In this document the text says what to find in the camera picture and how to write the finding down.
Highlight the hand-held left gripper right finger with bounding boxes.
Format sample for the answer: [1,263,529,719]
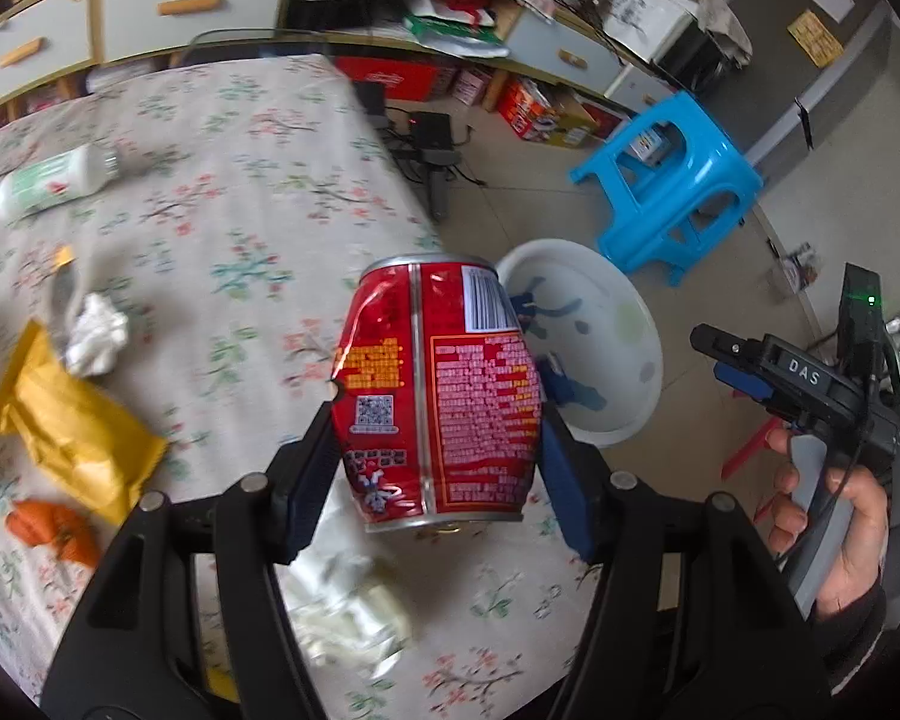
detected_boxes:
[536,356,833,720]

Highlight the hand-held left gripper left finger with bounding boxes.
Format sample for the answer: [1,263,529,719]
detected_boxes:
[41,399,338,720]

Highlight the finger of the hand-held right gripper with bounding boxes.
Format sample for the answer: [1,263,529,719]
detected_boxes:
[690,324,767,370]
[712,360,779,404]

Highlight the white plastic basin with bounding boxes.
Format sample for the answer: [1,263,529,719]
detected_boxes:
[495,238,665,447]

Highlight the red drink can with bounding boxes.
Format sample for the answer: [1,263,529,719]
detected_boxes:
[331,255,545,533]

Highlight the yellow snack packet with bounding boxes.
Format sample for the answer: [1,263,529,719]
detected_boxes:
[0,320,167,526]

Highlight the white tissue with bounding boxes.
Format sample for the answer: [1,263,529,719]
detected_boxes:
[66,292,131,378]

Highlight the white plastic bottle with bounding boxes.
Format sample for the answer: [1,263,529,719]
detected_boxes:
[0,144,121,222]

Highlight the person's right hand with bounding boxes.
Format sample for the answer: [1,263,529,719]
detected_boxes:
[765,426,890,620]

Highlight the red plastic object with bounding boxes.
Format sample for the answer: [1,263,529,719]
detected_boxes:
[720,420,779,481]

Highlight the clear plastic wrapper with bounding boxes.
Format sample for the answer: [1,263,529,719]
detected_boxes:
[285,547,413,683]

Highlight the blue plastic stool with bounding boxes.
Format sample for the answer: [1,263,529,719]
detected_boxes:
[568,92,764,287]

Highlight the small blue white box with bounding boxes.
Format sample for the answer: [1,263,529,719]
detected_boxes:
[630,127,672,166]

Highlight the printed cardboard box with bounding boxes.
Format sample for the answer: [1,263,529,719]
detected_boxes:
[495,79,597,147]

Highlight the yellow paper note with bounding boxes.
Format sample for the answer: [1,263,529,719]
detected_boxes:
[786,10,845,67]

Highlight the white printed box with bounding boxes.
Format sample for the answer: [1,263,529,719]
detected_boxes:
[606,0,697,67]

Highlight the red cardboard box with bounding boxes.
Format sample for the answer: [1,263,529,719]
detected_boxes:
[334,56,458,102]

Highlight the green white bag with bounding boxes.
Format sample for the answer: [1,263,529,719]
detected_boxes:
[405,0,511,61]

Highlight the red fabric item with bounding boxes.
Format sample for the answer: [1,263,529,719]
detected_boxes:
[429,0,497,25]

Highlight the wooden cabinet with drawers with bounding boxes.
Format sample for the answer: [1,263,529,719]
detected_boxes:
[0,0,646,121]

